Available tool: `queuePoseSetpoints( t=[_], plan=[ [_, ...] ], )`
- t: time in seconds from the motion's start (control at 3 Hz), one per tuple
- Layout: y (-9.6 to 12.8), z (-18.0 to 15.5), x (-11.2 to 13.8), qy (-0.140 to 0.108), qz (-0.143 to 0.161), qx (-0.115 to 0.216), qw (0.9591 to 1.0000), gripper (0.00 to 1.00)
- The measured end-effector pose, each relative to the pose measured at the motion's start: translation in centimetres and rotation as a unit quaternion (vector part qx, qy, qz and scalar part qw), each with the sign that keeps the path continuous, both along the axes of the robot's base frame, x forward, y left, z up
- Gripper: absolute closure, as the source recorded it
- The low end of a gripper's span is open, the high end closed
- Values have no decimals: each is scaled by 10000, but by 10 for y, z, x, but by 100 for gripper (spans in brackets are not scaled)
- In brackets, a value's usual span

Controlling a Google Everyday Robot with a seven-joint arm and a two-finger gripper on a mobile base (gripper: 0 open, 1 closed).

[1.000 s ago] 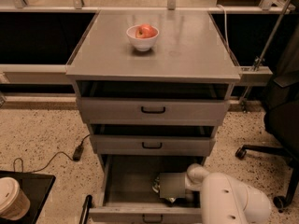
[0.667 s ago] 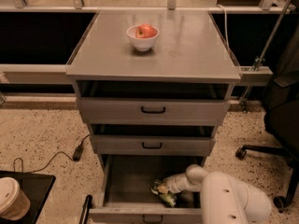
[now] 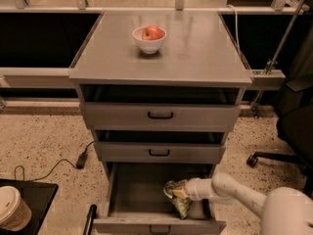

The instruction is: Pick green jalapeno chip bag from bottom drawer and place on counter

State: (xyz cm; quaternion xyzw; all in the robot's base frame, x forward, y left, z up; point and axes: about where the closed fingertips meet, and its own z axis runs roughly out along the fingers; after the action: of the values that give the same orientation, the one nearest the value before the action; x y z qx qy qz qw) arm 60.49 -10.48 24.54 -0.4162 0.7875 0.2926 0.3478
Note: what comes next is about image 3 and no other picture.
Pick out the white cable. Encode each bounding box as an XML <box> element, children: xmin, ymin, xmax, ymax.
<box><xmin>227</xmin><ymin>4</ymin><xmax>245</xmax><ymax>59</ymax></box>

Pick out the grey drawer cabinet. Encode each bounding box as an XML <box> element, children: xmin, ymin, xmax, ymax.
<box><xmin>67</xmin><ymin>9</ymin><xmax>254</xmax><ymax>168</ymax></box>

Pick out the grey drawer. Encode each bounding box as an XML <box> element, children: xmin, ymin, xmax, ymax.
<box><xmin>93</xmin><ymin>163</ymin><xmax>226</xmax><ymax>235</ymax></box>
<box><xmin>80</xmin><ymin>103</ymin><xmax>241</xmax><ymax>132</ymax></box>
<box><xmin>95</xmin><ymin>142</ymin><xmax>226</xmax><ymax>165</ymax></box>

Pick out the bottom grey drawer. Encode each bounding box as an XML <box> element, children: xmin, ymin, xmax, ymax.
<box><xmin>93</xmin><ymin>163</ymin><xmax>226</xmax><ymax>235</ymax></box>

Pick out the metal diagonal rod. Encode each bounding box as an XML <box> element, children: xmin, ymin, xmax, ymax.
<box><xmin>250</xmin><ymin>0</ymin><xmax>305</xmax><ymax>118</ymax></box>

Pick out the white ceramic bowl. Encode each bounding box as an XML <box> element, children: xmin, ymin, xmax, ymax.
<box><xmin>132</xmin><ymin>26</ymin><xmax>167</xmax><ymax>54</ymax></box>

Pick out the top grey drawer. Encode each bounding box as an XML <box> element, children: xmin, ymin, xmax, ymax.
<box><xmin>80</xmin><ymin>103</ymin><xmax>241</xmax><ymax>132</ymax></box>

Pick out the green jalapeno chip bag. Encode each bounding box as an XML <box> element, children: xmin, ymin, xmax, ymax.
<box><xmin>163</xmin><ymin>180</ymin><xmax>193</xmax><ymax>219</ymax></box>

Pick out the paper coffee cup with lid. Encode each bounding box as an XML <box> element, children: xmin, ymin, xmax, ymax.
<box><xmin>0</xmin><ymin>186</ymin><xmax>32</xmax><ymax>231</ymax></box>

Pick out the black power adapter with cable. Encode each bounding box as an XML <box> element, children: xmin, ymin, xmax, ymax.
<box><xmin>14</xmin><ymin>141</ymin><xmax>94</xmax><ymax>182</ymax></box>

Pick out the black side table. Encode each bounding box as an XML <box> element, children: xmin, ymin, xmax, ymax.
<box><xmin>0</xmin><ymin>178</ymin><xmax>59</xmax><ymax>235</ymax></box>

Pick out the black handle bar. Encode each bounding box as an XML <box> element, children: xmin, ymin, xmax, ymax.
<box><xmin>83</xmin><ymin>205</ymin><xmax>97</xmax><ymax>235</ymax></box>

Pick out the red apple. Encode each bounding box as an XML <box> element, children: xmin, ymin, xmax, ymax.
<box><xmin>142</xmin><ymin>24</ymin><xmax>163</xmax><ymax>40</ymax></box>

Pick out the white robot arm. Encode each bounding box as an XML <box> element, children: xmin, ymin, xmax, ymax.
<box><xmin>164</xmin><ymin>173</ymin><xmax>313</xmax><ymax>235</ymax></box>

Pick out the middle grey drawer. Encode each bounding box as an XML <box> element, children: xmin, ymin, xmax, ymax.
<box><xmin>95</xmin><ymin>142</ymin><xmax>226</xmax><ymax>165</ymax></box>

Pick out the black office chair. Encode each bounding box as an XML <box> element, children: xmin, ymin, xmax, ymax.
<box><xmin>246</xmin><ymin>30</ymin><xmax>313</xmax><ymax>197</ymax></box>

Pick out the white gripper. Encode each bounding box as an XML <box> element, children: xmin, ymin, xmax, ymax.
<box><xmin>172</xmin><ymin>178</ymin><xmax>215</xmax><ymax>201</ymax></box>

